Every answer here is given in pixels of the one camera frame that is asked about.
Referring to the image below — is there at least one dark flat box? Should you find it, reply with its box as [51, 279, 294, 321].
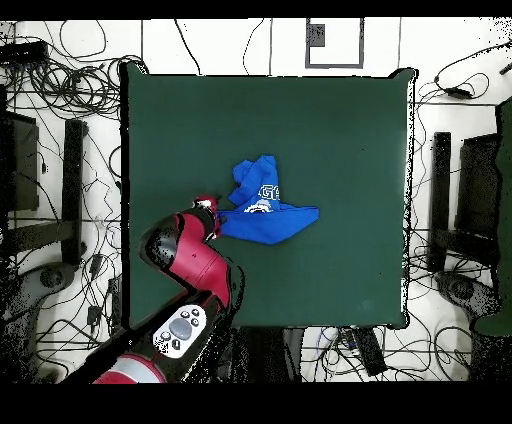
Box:
[0, 110, 40, 212]
[455, 133, 502, 242]

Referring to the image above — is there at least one black power adaptor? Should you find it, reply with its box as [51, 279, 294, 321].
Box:
[442, 86, 474, 100]

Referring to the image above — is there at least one black power strip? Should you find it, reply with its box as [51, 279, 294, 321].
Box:
[352, 326, 388, 378]

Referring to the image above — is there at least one blue shirt with white print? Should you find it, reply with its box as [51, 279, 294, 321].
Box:
[215, 154, 320, 246]

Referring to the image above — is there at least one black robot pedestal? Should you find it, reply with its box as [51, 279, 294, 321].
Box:
[217, 325, 306, 383]

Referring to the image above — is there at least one black cable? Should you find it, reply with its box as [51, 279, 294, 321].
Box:
[242, 18, 266, 76]
[173, 18, 202, 76]

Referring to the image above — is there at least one green cloth sheet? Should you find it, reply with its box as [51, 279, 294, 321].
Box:
[473, 94, 512, 338]

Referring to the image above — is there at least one black device with ports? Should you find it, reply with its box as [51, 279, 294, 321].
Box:
[0, 39, 50, 66]

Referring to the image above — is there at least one black office chair base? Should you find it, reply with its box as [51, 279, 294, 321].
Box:
[0, 261, 78, 384]
[434, 270, 502, 323]

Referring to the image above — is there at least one dark green table cloth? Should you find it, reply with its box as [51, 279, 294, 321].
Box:
[118, 61, 420, 332]

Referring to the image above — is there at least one black stand bar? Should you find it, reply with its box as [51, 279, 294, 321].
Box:
[426, 131, 453, 274]
[60, 118, 88, 266]

